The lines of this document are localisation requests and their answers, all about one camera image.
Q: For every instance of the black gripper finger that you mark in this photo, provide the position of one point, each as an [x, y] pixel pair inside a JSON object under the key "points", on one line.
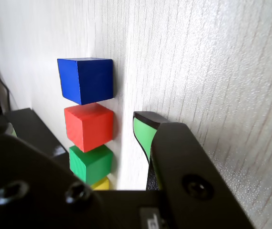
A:
{"points": [[185, 167], [19, 181]]}

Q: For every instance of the green wooden cube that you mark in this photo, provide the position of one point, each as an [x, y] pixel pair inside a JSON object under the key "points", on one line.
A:
{"points": [[90, 164]]}

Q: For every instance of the yellow wooden cube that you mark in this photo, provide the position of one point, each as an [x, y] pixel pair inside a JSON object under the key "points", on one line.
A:
{"points": [[101, 184]]}

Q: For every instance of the red wooden cube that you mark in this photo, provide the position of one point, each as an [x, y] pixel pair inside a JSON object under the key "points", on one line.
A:
{"points": [[88, 126]]}

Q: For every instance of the blue wooden cube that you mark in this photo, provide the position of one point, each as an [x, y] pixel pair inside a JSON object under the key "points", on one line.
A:
{"points": [[90, 81]]}

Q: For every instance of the black cardboard box tray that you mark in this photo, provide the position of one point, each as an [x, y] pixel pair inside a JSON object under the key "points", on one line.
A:
{"points": [[26, 119]]}

